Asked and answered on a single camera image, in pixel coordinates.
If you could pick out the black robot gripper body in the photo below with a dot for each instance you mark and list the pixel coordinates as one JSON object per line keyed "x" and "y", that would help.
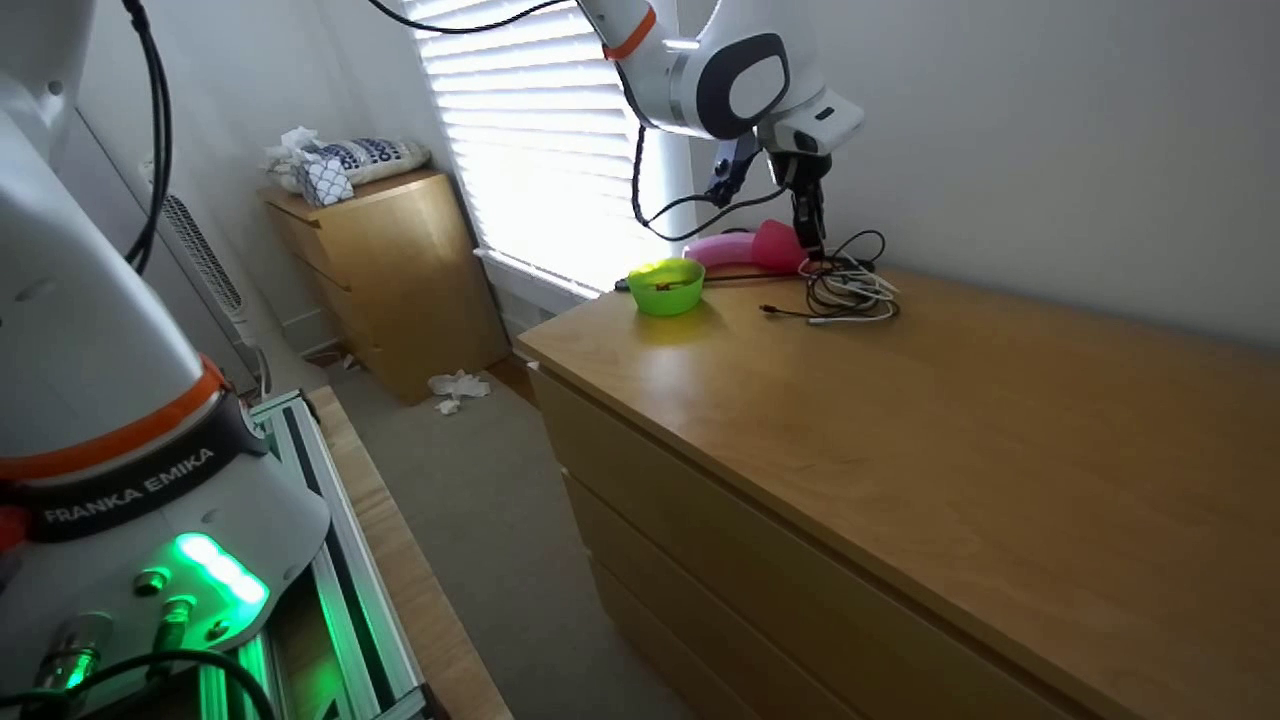
{"x": 800, "y": 177}

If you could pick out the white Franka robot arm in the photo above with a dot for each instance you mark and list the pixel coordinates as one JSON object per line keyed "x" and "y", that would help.
{"x": 147, "y": 519}

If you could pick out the small wooden cabinet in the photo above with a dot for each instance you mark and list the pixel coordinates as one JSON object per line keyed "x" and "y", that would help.
{"x": 401, "y": 276}

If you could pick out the pink plastic toy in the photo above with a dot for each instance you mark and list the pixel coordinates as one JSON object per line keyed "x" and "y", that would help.
{"x": 764, "y": 248}

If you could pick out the green plastic bowl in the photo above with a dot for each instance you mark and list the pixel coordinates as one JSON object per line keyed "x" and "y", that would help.
{"x": 666, "y": 291}

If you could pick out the white window blinds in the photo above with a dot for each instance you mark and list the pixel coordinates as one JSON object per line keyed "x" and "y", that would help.
{"x": 542, "y": 136}

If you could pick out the large wooden dresser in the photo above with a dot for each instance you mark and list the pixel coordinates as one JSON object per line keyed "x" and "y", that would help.
{"x": 980, "y": 510}

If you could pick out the crumpled white paper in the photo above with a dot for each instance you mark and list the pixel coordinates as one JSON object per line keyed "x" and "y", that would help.
{"x": 454, "y": 391}

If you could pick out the folded clothes pile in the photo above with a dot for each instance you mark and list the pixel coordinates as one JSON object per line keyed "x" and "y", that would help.
{"x": 329, "y": 171}

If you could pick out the white tower fan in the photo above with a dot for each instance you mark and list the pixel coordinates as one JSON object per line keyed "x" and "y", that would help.
{"x": 212, "y": 305}

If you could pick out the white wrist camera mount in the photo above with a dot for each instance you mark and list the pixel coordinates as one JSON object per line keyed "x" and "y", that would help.
{"x": 817, "y": 127}

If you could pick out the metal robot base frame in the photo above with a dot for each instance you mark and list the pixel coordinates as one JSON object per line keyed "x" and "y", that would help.
{"x": 329, "y": 642}

